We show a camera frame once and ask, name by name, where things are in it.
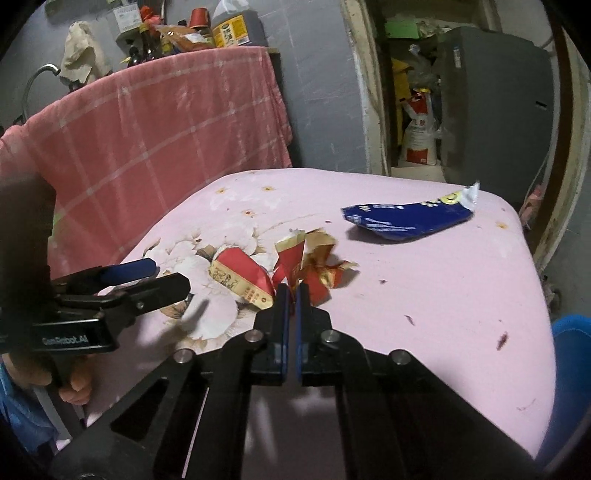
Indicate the large cooking oil jug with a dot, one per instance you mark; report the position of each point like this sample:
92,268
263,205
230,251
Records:
235,30

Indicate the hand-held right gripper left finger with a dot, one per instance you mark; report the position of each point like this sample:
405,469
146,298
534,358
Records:
284,304

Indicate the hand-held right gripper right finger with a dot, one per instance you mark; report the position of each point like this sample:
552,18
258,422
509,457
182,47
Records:
301,318

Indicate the red paper carton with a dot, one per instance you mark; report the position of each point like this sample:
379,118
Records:
240,274

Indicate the orange snack bag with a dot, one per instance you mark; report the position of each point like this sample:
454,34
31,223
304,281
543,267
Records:
189,41

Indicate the white rice sack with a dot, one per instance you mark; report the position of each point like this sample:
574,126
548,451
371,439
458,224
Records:
420,138

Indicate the red plastic cup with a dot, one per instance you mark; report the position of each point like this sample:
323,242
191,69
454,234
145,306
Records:
199,18

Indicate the metal faucet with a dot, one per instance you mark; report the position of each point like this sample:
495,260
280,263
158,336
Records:
44,70

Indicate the blue snack bag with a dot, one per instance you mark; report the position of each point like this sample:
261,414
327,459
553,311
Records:
406,221

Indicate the yellow bag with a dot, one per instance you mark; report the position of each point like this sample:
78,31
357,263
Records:
400,78

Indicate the pink slipper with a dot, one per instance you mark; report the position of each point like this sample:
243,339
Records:
531,203

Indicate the green box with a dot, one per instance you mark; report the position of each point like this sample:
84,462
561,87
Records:
400,27

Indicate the clear plastic bottle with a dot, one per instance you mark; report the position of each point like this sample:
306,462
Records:
422,67

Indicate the beige hanging towel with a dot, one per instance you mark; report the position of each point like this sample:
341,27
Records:
81,50

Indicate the blue plastic bin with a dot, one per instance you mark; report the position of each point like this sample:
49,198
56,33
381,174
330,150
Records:
572,369

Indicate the torn red gold wrapper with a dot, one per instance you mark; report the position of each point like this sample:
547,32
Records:
318,277

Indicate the pink plaid cloth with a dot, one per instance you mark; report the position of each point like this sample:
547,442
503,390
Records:
161,138

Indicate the grey utensil holder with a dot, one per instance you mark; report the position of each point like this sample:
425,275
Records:
125,16

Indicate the pink floral cloth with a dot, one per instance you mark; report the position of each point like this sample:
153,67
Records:
415,300

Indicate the person's left hand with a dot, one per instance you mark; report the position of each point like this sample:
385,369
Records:
76,392

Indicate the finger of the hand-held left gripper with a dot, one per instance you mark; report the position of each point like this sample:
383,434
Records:
127,271
157,293

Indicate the wooden door frame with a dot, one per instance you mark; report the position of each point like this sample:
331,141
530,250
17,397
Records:
369,92

